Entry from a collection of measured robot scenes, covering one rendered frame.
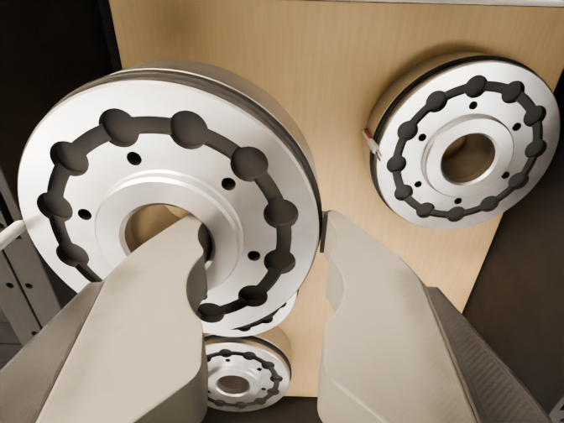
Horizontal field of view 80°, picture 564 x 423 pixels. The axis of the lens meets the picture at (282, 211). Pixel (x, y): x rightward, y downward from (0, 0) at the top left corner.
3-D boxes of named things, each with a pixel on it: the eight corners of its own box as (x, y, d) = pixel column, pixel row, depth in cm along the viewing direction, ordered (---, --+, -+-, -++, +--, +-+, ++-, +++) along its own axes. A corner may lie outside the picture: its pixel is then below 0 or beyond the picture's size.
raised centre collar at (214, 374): (207, 359, 29) (206, 365, 29) (264, 365, 29) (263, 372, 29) (205, 392, 32) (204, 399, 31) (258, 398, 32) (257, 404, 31)
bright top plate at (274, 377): (179, 331, 28) (177, 336, 28) (299, 345, 29) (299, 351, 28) (178, 399, 33) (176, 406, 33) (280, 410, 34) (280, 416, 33)
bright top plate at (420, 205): (404, 45, 17) (408, 46, 17) (592, 75, 18) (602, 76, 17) (355, 215, 22) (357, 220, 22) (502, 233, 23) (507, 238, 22)
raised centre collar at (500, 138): (438, 107, 18) (443, 109, 18) (525, 119, 18) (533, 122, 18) (408, 188, 21) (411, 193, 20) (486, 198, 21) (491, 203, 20)
